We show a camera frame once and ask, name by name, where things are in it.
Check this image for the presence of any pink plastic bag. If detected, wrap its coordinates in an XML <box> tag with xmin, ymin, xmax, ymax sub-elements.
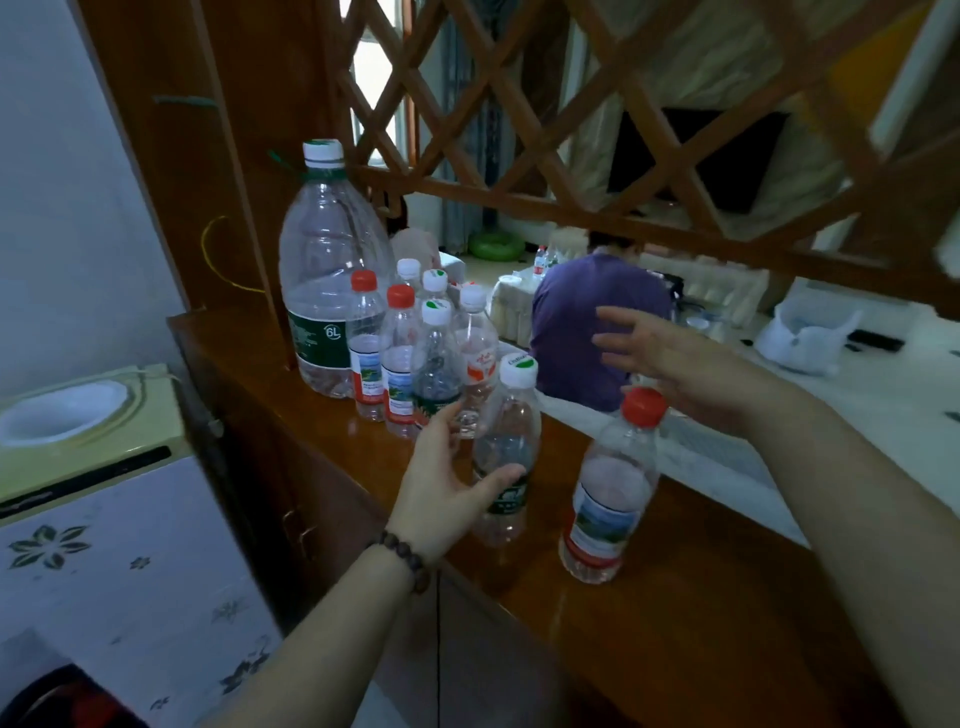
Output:
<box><xmin>389</xmin><ymin>226</ymin><xmax>444</xmax><ymax>273</ymax></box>

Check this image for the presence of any black television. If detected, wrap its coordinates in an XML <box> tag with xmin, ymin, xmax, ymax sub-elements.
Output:
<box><xmin>606</xmin><ymin>107</ymin><xmax>790</xmax><ymax>216</ymax></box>

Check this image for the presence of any white-cap bottle with dark label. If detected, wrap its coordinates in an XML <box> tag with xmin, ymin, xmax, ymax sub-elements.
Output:
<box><xmin>471</xmin><ymin>352</ymin><xmax>543</xmax><ymax>549</ymax></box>

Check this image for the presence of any person's left forearm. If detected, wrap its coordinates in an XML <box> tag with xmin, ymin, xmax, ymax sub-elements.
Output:
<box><xmin>196</xmin><ymin>546</ymin><xmax>423</xmax><ymax>728</ymax></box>

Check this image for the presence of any white bowl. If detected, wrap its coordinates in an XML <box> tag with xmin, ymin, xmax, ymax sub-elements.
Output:
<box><xmin>0</xmin><ymin>379</ymin><xmax>134</xmax><ymax>450</ymax></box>

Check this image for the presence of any person's left hand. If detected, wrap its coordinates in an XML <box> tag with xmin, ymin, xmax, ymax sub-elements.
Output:
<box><xmin>384</xmin><ymin>399</ymin><xmax>528</xmax><ymax>573</ymax></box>

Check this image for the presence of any large clear water jug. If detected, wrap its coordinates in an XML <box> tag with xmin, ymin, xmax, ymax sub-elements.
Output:
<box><xmin>278</xmin><ymin>138</ymin><xmax>396</xmax><ymax>399</ymax></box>

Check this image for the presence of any yellow wire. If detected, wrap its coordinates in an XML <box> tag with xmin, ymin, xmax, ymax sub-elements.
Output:
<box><xmin>199</xmin><ymin>215</ymin><xmax>268</xmax><ymax>296</ymax></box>

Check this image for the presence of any red and black object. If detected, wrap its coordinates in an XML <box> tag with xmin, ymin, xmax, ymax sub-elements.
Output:
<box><xmin>0</xmin><ymin>663</ymin><xmax>149</xmax><ymax>728</ymax></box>

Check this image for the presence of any black remote control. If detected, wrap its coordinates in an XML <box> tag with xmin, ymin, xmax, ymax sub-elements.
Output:
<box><xmin>846</xmin><ymin>328</ymin><xmax>906</xmax><ymax>354</ymax></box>

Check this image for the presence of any dark bead bracelet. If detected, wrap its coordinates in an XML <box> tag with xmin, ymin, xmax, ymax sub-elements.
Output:
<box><xmin>370</xmin><ymin>529</ymin><xmax>433</xmax><ymax>596</ymax></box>

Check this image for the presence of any green round object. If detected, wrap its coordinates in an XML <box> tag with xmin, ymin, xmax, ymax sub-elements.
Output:
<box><xmin>468</xmin><ymin>230</ymin><xmax>527</xmax><ymax>263</ymax></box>

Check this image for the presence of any person's right hand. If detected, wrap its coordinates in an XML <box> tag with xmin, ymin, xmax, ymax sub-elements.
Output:
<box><xmin>591</xmin><ymin>304</ymin><xmax>798</xmax><ymax>438</ymax></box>

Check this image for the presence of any wooden lattice partition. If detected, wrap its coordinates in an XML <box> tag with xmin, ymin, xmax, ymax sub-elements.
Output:
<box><xmin>71</xmin><ymin>0</ymin><xmax>960</xmax><ymax>320</ymax></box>

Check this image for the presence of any brown wooden cabinet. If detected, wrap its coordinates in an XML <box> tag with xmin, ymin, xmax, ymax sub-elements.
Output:
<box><xmin>167</xmin><ymin>298</ymin><xmax>912</xmax><ymax>728</ymax></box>

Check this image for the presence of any white-cap bottle with orange label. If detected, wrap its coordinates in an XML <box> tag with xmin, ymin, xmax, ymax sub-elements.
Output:
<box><xmin>450</xmin><ymin>282</ymin><xmax>501</xmax><ymax>441</ymax></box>

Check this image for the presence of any red-cap bottle with blue label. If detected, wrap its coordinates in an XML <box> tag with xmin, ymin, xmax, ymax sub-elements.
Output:
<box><xmin>347</xmin><ymin>269</ymin><xmax>388</xmax><ymax>423</ymax></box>
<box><xmin>379</xmin><ymin>284</ymin><xmax>421</xmax><ymax>441</ymax></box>
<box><xmin>558</xmin><ymin>387</ymin><xmax>669</xmax><ymax>585</ymax></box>

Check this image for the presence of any white plastic bag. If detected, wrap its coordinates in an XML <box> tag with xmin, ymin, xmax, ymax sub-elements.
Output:
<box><xmin>753</xmin><ymin>303</ymin><xmax>865</xmax><ymax>377</ymax></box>

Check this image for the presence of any white-cap bottle with green label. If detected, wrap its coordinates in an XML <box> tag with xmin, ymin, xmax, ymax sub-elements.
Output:
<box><xmin>410</xmin><ymin>299</ymin><xmax>464</xmax><ymax>430</ymax></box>

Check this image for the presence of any grey curtain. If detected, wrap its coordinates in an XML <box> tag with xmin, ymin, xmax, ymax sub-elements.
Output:
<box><xmin>441</xmin><ymin>15</ymin><xmax>505</xmax><ymax>255</ymax></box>

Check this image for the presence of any person's right forearm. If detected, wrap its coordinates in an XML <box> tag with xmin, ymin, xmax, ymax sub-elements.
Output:
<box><xmin>750</xmin><ymin>375</ymin><xmax>960</xmax><ymax>728</ymax></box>

